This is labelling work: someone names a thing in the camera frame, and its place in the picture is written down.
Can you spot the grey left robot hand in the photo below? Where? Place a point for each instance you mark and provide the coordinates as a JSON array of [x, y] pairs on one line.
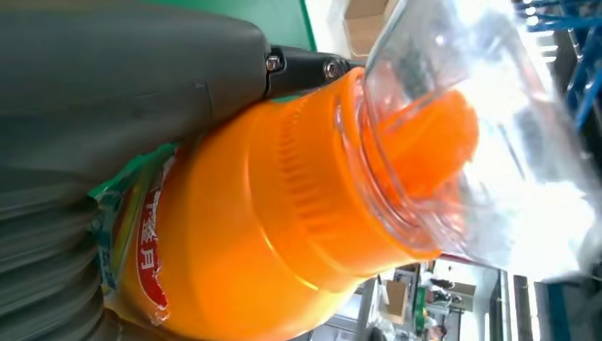
[[117, 80]]

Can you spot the orange detergent bottle clear cap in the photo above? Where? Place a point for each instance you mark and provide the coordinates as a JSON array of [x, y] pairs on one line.
[[244, 212]]

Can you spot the green table mat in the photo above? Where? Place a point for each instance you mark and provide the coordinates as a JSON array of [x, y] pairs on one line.
[[235, 14]]

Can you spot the brown cardboard box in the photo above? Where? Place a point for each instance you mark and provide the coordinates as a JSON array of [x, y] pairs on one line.
[[367, 23]]

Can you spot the blue metal gantry frame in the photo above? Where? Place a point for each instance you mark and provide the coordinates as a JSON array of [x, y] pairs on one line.
[[564, 22]]

